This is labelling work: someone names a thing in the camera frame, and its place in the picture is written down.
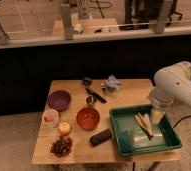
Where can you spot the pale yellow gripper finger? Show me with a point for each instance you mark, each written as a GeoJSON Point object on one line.
{"type": "Point", "coordinates": [140, 122]}
{"type": "Point", "coordinates": [148, 123]}

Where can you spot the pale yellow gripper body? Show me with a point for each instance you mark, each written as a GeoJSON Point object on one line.
{"type": "Point", "coordinates": [157, 115]}

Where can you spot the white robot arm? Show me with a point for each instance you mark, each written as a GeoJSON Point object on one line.
{"type": "Point", "coordinates": [172, 82]}

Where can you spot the orange bowl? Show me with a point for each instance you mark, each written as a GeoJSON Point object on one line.
{"type": "Point", "coordinates": [88, 118]}

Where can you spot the yellow orange pepper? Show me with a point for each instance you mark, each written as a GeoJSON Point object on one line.
{"type": "Point", "coordinates": [64, 128]}

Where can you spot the purple bowl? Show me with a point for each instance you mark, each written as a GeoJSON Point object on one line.
{"type": "Point", "coordinates": [59, 100]}

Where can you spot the green plastic tray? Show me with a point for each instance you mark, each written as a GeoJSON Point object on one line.
{"type": "Point", "coordinates": [132, 140]}

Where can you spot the dark brown rectangular block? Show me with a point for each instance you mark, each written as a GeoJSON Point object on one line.
{"type": "Point", "coordinates": [100, 137]}

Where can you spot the crumpled grey blue cloth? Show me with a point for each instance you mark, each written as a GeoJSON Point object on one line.
{"type": "Point", "coordinates": [112, 84]}

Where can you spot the metal spoon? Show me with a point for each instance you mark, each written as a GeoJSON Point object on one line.
{"type": "Point", "coordinates": [103, 87]}

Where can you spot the small metal cup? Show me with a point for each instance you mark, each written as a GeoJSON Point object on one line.
{"type": "Point", "coordinates": [90, 100]}

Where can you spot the small dark round object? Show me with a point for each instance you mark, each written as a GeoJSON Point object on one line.
{"type": "Point", "coordinates": [87, 81]}

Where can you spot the bunch of dark grapes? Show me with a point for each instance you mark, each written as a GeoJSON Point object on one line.
{"type": "Point", "coordinates": [62, 146]}

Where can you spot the small white cup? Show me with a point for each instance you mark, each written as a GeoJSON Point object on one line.
{"type": "Point", "coordinates": [50, 118]}

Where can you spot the white object on table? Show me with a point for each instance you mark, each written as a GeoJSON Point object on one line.
{"type": "Point", "coordinates": [78, 28]}

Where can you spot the grey metal post right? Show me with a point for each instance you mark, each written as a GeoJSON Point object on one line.
{"type": "Point", "coordinates": [162, 17]}

